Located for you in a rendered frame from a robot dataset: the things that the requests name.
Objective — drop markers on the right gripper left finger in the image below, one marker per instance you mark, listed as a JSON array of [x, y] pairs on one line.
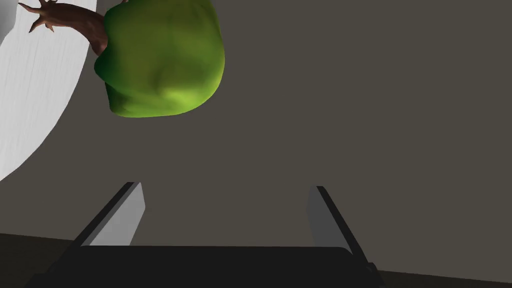
[[116, 222]]

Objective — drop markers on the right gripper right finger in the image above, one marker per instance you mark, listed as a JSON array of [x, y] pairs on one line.
[[328, 224]]

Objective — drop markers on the white round table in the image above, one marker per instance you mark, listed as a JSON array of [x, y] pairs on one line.
[[32, 88]]

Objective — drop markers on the green tree with brown trunk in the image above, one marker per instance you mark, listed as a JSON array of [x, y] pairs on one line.
[[164, 60]]

